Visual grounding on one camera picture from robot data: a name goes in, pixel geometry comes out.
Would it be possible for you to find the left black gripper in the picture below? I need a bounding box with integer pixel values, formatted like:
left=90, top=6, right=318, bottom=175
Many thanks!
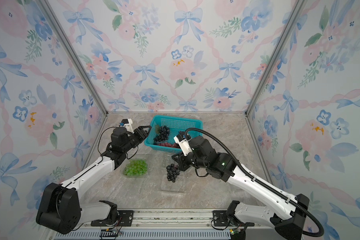
left=123, top=125, right=152, bottom=154

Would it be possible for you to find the dark purple grape bunch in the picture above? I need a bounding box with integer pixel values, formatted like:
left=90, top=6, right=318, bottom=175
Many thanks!
left=166, top=164, right=180, bottom=183

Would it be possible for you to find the green grape bunch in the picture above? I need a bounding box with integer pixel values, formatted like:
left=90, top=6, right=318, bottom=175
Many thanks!
left=123, top=158, right=148, bottom=177

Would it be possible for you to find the clear plastic clamshell container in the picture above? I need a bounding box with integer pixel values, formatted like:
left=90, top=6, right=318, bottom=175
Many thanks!
left=121, top=157, right=151, bottom=178

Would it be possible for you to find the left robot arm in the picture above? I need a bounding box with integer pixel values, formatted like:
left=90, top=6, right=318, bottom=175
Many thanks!
left=36, top=124, right=152, bottom=234

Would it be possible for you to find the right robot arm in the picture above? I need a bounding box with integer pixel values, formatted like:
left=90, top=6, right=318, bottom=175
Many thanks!
left=172, top=135, right=309, bottom=240

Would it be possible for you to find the red grape bunch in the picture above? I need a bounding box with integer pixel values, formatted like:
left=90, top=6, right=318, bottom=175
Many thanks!
left=156, top=142, right=180, bottom=149

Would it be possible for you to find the teal plastic basket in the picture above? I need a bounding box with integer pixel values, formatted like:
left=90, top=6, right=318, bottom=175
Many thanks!
left=144, top=115, right=203, bottom=153

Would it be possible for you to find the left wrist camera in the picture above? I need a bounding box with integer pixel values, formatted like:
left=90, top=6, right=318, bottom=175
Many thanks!
left=119, top=119, right=134, bottom=134

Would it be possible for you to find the aluminium front rail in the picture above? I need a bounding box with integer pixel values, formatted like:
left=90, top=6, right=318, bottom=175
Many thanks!
left=42, top=209, right=283, bottom=240

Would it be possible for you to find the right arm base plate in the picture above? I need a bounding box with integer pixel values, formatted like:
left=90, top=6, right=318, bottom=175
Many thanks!
left=212, top=210, right=246, bottom=229

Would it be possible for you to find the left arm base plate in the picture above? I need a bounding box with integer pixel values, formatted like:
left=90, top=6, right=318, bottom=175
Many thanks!
left=91, top=210, right=135, bottom=227

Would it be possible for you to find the black corrugated cable conduit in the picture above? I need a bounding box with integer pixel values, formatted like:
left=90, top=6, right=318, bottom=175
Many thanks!
left=184, top=127, right=325, bottom=238

